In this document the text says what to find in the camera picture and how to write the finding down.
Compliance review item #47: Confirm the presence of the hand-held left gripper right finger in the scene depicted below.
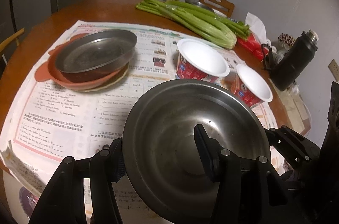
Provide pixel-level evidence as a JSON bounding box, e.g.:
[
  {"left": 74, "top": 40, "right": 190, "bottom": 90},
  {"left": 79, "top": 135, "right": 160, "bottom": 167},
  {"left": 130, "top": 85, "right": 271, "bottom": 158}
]
[{"left": 193, "top": 124, "right": 294, "bottom": 224}]

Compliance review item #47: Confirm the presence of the black thermos bottle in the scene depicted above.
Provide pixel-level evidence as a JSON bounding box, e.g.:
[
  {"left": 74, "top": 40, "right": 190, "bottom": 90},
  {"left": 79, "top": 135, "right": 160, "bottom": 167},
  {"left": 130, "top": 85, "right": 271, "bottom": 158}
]
[{"left": 261, "top": 30, "right": 319, "bottom": 92}]

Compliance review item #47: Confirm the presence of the red paper noodle bowl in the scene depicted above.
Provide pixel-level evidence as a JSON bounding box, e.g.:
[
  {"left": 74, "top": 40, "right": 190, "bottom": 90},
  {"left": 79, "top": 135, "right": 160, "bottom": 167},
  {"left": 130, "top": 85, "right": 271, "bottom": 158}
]
[
  {"left": 230, "top": 63, "right": 273, "bottom": 108},
  {"left": 176, "top": 38, "right": 230, "bottom": 83}
]

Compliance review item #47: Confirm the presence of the red tissue pack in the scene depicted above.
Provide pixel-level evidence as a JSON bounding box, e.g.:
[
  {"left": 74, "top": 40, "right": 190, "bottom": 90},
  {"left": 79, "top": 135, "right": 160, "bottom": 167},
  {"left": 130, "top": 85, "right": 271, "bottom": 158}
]
[{"left": 234, "top": 12, "right": 268, "bottom": 60}]

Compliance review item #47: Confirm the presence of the purple round object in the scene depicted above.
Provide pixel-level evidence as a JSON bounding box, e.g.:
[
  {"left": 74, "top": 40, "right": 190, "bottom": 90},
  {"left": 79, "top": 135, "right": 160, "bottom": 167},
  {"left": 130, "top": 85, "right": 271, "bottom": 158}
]
[{"left": 18, "top": 185, "right": 43, "bottom": 222}]

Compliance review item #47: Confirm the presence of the printed newspaper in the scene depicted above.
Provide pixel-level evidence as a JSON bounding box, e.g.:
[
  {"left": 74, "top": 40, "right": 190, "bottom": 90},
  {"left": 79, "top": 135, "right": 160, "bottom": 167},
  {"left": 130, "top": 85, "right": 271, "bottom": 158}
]
[{"left": 0, "top": 20, "right": 278, "bottom": 224}]

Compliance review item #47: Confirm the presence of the wall socket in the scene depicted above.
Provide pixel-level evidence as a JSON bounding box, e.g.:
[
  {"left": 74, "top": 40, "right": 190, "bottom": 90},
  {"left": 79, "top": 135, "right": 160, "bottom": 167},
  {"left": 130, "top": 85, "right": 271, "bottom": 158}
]
[{"left": 328, "top": 59, "right": 339, "bottom": 81}]

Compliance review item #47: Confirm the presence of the curved-back wooden chair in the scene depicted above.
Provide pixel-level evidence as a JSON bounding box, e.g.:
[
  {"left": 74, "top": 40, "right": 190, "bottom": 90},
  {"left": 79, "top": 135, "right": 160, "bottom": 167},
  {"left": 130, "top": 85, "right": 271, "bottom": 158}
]
[{"left": 0, "top": 28, "right": 25, "bottom": 65}]

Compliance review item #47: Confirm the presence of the cream plate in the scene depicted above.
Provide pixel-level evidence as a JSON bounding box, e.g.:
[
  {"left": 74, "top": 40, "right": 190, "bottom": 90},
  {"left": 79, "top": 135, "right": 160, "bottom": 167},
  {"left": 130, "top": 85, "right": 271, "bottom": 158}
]
[{"left": 77, "top": 65, "right": 131, "bottom": 93}]

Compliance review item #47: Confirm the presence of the terracotta plastic bowl with ears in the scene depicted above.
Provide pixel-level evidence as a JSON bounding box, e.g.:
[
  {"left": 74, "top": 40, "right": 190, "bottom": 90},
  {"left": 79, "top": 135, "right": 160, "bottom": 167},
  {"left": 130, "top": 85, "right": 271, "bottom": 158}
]
[{"left": 35, "top": 33, "right": 130, "bottom": 90}]

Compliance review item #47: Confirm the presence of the celery bunch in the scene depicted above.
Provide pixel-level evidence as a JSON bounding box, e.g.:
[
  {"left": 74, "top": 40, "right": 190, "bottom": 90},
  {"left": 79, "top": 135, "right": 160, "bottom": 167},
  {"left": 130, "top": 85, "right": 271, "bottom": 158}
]
[{"left": 136, "top": 0, "right": 252, "bottom": 49}]

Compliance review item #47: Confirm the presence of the metal plate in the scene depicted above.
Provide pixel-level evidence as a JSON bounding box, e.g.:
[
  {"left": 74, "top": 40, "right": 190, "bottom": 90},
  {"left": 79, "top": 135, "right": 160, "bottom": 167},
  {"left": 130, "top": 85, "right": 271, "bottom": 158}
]
[{"left": 55, "top": 29, "right": 138, "bottom": 73}]

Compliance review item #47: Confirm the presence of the stainless steel bowl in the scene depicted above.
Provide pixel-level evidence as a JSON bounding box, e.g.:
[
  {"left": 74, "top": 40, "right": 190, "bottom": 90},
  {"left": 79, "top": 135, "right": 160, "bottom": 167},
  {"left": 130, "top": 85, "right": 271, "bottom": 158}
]
[{"left": 122, "top": 79, "right": 272, "bottom": 224}]

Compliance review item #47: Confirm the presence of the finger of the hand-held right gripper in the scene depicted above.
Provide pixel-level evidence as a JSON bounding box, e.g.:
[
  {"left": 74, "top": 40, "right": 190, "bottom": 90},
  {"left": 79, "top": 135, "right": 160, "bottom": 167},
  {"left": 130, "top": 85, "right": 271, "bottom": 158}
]
[
  {"left": 263, "top": 128, "right": 311, "bottom": 163},
  {"left": 281, "top": 125, "right": 322, "bottom": 153}
]

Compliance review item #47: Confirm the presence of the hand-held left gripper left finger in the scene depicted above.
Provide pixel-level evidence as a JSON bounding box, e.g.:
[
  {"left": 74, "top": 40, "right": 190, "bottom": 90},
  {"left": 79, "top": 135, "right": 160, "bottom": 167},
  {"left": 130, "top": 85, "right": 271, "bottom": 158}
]
[{"left": 28, "top": 138, "right": 128, "bottom": 224}]

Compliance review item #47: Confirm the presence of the brown spiky ornament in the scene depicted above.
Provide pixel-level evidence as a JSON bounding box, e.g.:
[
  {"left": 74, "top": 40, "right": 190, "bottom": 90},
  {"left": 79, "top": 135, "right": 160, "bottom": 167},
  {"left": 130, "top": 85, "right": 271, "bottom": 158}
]
[{"left": 278, "top": 33, "right": 296, "bottom": 46}]

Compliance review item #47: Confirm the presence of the small glass jar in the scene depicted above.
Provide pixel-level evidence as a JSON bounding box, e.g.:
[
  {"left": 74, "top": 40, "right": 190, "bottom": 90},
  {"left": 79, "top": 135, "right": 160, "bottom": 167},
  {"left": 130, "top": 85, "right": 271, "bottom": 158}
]
[{"left": 270, "top": 46, "right": 287, "bottom": 63}]

